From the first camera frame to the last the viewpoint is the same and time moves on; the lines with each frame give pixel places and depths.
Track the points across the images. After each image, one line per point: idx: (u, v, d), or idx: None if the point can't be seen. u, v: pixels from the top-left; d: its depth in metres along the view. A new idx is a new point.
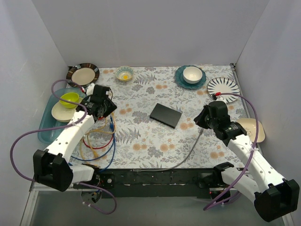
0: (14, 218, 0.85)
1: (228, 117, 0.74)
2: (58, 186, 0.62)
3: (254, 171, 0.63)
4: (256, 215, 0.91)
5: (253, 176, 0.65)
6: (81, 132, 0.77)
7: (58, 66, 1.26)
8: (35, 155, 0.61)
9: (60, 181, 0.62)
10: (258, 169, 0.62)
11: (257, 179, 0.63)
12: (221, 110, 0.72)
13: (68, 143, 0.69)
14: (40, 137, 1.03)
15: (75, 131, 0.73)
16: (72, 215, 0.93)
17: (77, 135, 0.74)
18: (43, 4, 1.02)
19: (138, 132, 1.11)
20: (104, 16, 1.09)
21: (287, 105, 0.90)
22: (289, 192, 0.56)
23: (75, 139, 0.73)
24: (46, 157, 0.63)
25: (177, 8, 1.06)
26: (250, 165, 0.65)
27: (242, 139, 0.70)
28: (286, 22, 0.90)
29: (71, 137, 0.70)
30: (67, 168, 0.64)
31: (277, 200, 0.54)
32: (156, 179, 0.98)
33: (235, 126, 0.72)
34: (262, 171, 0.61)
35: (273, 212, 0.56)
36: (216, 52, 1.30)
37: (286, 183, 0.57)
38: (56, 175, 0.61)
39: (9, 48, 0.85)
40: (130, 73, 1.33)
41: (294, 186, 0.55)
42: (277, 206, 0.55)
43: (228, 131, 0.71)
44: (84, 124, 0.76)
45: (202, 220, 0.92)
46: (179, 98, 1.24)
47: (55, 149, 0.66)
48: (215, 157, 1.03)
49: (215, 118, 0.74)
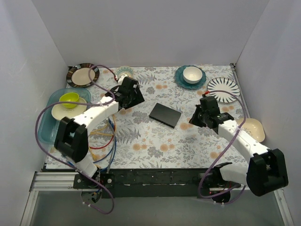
0: (13, 219, 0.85)
1: (217, 108, 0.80)
2: (72, 155, 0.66)
3: (241, 146, 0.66)
4: (256, 215, 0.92)
5: (241, 150, 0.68)
6: (105, 114, 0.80)
7: (58, 65, 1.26)
8: (62, 120, 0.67)
9: (75, 149, 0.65)
10: (244, 143, 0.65)
11: (244, 151, 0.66)
12: (211, 100, 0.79)
13: (92, 119, 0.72)
14: (40, 137, 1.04)
15: (101, 110, 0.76)
16: (71, 215, 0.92)
17: (101, 115, 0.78)
18: (44, 5, 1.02)
19: (138, 132, 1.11)
20: (104, 17, 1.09)
21: (286, 105, 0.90)
22: (275, 160, 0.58)
23: (99, 117, 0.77)
24: (70, 124, 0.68)
25: (177, 8, 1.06)
26: (236, 140, 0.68)
27: (229, 123, 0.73)
28: (286, 23, 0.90)
29: (97, 114, 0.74)
30: (84, 143, 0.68)
31: (263, 167, 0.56)
32: (156, 179, 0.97)
33: (223, 114, 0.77)
34: (248, 145, 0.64)
35: (263, 182, 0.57)
36: (216, 52, 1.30)
37: (271, 152, 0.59)
38: (75, 144, 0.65)
39: (9, 48, 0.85)
40: (130, 73, 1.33)
41: (278, 154, 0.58)
42: (266, 178, 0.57)
43: (217, 118, 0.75)
44: (110, 108, 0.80)
45: (202, 220, 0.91)
46: (179, 98, 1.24)
47: (81, 121, 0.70)
48: (215, 157, 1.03)
49: (205, 109, 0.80)
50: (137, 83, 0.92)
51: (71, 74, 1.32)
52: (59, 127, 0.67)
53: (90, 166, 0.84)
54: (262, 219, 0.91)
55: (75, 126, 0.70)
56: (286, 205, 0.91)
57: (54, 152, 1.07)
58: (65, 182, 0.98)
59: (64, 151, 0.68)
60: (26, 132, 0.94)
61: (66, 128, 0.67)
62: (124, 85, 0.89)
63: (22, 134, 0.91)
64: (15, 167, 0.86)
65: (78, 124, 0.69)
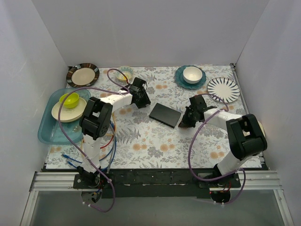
0: (13, 219, 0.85)
1: (204, 104, 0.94)
2: (96, 129, 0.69)
3: (221, 120, 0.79)
4: (256, 216, 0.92)
5: (221, 125, 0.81)
6: (122, 103, 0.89)
7: (58, 65, 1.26)
8: (90, 99, 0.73)
9: (101, 123, 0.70)
10: (223, 116, 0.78)
11: (223, 124, 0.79)
12: (198, 97, 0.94)
13: (114, 101, 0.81)
14: (40, 137, 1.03)
15: (120, 97, 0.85)
16: (71, 215, 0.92)
17: (119, 102, 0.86)
18: (43, 5, 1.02)
19: (138, 132, 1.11)
20: (104, 17, 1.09)
21: (286, 105, 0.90)
22: (249, 123, 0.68)
23: (118, 103, 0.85)
24: (96, 104, 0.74)
25: (177, 8, 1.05)
26: (217, 117, 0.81)
27: (211, 109, 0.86)
28: (286, 22, 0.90)
29: (117, 99, 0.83)
30: (107, 121, 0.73)
31: (236, 126, 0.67)
32: (156, 179, 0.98)
33: (209, 107, 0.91)
34: (225, 117, 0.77)
35: (240, 140, 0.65)
36: (216, 52, 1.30)
37: (245, 116, 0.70)
38: (99, 119, 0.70)
39: (9, 48, 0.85)
40: (130, 73, 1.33)
41: (250, 117, 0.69)
42: (242, 136, 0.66)
43: (203, 110, 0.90)
44: (126, 98, 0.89)
45: (202, 220, 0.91)
46: (179, 98, 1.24)
47: (105, 100, 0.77)
48: (215, 157, 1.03)
49: (194, 106, 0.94)
50: (146, 83, 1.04)
51: (71, 74, 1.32)
52: (87, 104, 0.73)
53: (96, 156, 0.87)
54: (261, 219, 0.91)
55: (100, 106, 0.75)
56: (286, 205, 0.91)
57: (54, 152, 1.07)
58: (65, 183, 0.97)
59: (87, 127, 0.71)
60: (26, 132, 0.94)
61: (92, 106, 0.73)
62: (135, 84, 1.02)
63: (22, 134, 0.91)
64: (15, 167, 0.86)
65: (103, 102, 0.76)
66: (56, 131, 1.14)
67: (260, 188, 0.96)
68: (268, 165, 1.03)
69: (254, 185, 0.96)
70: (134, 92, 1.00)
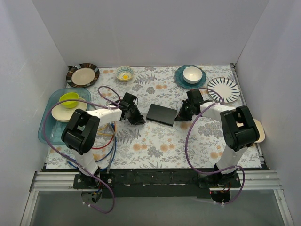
0: (13, 219, 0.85)
1: (201, 97, 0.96)
2: (80, 144, 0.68)
3: (216, 112, 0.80)
4: (256, 215, 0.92)
5: (216, 117, 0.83)
6: (111, 117, 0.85)
7: (58, 65, 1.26)
8: (75, 111, 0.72)
9: (85, 137, 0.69)
10: (217, 108, 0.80)
11: (218, 116, 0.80)
12: (195, 92, 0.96)
13: (102, 116, 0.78)
14: (40, 137, 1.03)
15: (109, 111, 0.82)
16: (71, 215, 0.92)
17: (108, 117, 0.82)
18: (43, 5, 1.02)
19: (138, 132, 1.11)
20: (103, 17, 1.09)
21: (286, 105, 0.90)
22: (242, 115, 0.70)
23: (105, 119, 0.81)
24: (82, 117, 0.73)
25: (177, 8, 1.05)
26: (211, 110, 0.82)
27: (208, 102, 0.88)
28: (287, 22, 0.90)
29: (106, 112, 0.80)
30: (93, 134, 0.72)
31: (231, 118, 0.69)
32: (156, 179, 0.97)
33: (205, 100, 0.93)
34: (219, 108, 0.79)
35: (233, 132, 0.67)
36: (217, 52, 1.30)
37: (239, 108, 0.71)
38: (84, 133, 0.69)
39: (8, 48, 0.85)
40: (130, 73, 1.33)
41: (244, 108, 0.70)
42: (235, 127, 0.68)
43: (200, 104, 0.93)
44: (116, 113, 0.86)
45: (202, 220, 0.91)
46: (179, 98, 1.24)
47: (91, 114, 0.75)
48: (215, 157, 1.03)
49: (191, 100, 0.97)
50: (136, 98, 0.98)
51: (71, 74, 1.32)
52: (72, 117, 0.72)
53: (91, 163, 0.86)
54: (261, 219, 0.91)
55: (87, 118, 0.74)
56: (286, 205, 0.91)
57: (54, 152, 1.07)
58: (65, 183, 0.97)
59: (70, 142, 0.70)
60: (25, 132, 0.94)
61: (78, 118, 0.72)
62: (125, 100, 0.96)
63: (22, 134, 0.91)
64: (16, 167, 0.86)
65: (90, 115, 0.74)
66: (56, 131, 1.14)
67: (260, 188, 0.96)
68: (268, 165, 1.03)
69: (254, 185, 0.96)
70: (124, 108, 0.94)
